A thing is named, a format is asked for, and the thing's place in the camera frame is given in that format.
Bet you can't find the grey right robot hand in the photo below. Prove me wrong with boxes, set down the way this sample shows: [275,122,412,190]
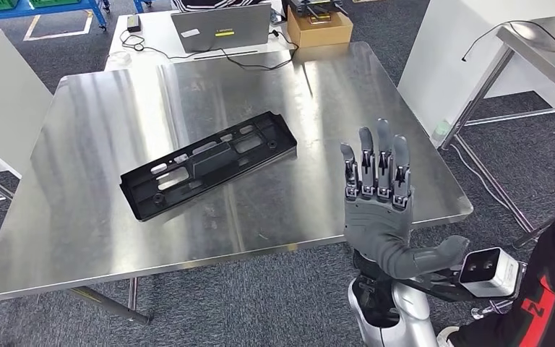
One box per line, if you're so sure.
[340,118,470,281]

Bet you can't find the black plastic plate frame part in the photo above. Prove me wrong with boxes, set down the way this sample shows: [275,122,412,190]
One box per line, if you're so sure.
[119,111,298,223]

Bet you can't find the stainless steel workbench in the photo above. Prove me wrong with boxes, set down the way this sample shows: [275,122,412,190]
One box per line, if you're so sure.
[0,40,475,342]

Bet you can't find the cardboard box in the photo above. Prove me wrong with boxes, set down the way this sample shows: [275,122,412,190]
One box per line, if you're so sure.
[287,8,354,49]

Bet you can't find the black device with yellow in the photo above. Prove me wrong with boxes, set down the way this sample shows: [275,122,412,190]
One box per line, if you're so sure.
[282,0,350,24]

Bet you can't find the small stainless steel table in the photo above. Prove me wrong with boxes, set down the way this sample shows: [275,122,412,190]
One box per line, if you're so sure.
[439,13,555,249]

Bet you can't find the grey laptop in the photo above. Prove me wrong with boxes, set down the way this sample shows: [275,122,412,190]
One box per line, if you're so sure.
[171,2,272,53]

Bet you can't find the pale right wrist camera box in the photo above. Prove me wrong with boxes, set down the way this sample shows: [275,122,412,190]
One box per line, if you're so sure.
[458,247,521,299]

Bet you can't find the black power cable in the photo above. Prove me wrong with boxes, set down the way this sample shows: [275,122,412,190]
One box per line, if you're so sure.
[119,28,301,72]

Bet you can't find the thin black cable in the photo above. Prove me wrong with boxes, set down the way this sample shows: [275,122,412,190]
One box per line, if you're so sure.
[461,20,555,69]

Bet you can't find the blue metal frame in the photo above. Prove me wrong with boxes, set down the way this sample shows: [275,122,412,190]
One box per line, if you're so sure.
[0,0,154,32]

